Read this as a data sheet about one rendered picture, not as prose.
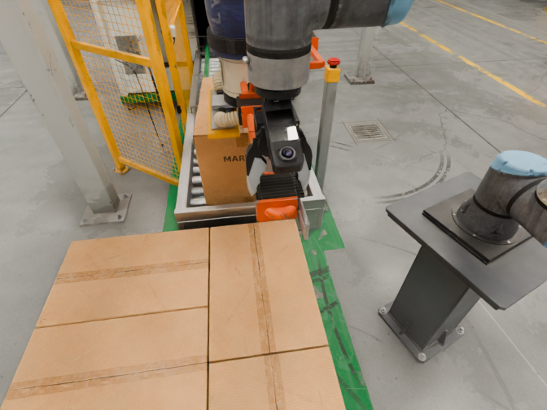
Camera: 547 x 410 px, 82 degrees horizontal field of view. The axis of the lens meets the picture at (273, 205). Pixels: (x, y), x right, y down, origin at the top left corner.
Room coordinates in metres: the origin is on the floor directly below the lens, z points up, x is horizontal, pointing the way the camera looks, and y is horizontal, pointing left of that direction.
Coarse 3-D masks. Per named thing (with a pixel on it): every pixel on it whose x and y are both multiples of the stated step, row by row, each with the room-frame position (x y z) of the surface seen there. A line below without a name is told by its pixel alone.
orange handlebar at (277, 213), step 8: (312, 48) 1.26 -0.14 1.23; (312, 56) 1.22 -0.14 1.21; (320, 56) 1.17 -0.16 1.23; (312, 64) 1.11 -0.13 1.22; (320, 64) 1.11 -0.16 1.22; (248, 120) 0.72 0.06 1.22; (248, 128) 0.67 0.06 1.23; (272, 208) 0.40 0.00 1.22; (280, 208) 0.40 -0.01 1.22; (288, 208) 0.40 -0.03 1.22; (272, 216) 0.39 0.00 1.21; (280, 216) 0.39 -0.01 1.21; (288, 216) 0.39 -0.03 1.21
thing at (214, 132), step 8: (208, 96) 1.12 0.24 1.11; (208, 104) 1.05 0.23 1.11; (208, 112) 0.99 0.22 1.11; (216, 112) 0.98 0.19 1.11; (208, 120) 0.94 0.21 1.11; (208, 128) 0.89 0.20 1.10; (216, 128) 0.88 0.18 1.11; (224, 128) 0.88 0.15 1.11; (232, 128) 0.89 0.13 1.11; (208, 136) 0.85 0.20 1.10; (216, 136) 0.86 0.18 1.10; (224, 136) 0.86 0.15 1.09; (232, 136) 0.86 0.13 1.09
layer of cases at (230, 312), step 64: (128, 256) 0.82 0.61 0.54; (192, 256) 0.82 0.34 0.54; (256, 256) 0.82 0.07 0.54; (64, 320) 0.54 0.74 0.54; (128, 320) 0.54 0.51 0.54; (192, 320) 0.54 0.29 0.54; (256, 320) 0.54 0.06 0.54; (320, 320) 0.54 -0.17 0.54; (64, 384) 0.33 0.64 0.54; (128, 384) 0.33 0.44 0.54; (192, 384) 0.33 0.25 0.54; (256, 384) 0.33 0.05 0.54; (320, 384) 0.33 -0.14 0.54
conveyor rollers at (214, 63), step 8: (216, 64) 3.06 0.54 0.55; (200, 72) 2.86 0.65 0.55; (200, 80) 2.69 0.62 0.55; (200, 88) 2.57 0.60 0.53; (200, 184) 1.33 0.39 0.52; (192, 192) 1.24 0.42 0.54; (200, 192) 1.24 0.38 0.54; (304, 192) 1.23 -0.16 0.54; (192, 200) 1.17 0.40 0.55; (200, 200) 1.17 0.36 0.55
